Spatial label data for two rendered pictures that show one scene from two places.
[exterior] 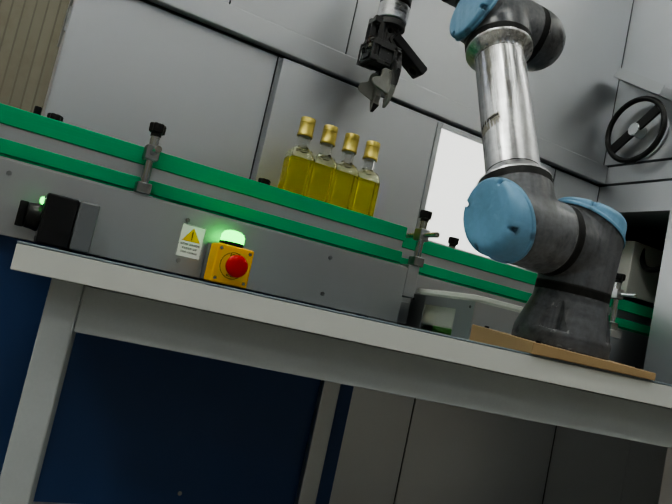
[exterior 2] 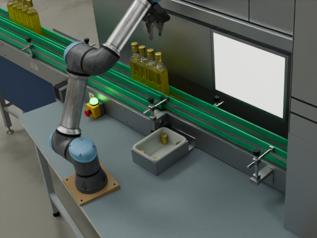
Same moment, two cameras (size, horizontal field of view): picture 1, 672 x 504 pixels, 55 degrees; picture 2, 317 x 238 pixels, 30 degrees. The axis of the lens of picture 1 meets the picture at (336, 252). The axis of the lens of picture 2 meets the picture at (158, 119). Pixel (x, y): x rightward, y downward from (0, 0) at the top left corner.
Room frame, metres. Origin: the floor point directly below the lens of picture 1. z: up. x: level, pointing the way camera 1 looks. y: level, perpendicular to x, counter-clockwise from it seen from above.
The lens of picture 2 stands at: (0.86, -2.52, 2.56)
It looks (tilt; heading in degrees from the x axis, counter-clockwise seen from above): 35 degrees down; 76
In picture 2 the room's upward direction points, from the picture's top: 6 degrees counter-clockwise
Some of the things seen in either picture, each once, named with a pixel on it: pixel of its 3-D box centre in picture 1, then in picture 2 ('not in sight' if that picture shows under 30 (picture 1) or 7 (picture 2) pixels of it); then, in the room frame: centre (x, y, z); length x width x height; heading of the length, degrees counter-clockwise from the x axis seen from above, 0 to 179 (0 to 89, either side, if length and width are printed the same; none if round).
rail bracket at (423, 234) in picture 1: (414, 238); (155, 106); (1.44, -0.17, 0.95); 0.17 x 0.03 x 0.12; 27
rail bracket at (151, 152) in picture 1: (152, 158); not in sight; (1.13, 0.35, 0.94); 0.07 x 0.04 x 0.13; 27
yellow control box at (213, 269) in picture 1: (226, 266); (95, 109); (1.19, 0.19, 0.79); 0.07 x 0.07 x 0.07; 27
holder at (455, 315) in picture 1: (460, 321); (164, 148); (1.43, -0.30, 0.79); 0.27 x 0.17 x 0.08; 27
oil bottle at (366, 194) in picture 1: (358, 213); (161, 83); (1.52, -0.03, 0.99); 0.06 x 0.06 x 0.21; 26
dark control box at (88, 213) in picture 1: (65, 225); (63, 91); (1.06, 0.44, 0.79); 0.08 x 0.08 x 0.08; 27
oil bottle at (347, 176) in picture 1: (336, 207); (153, 80); (1.49, 0.02, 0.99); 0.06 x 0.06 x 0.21; 27
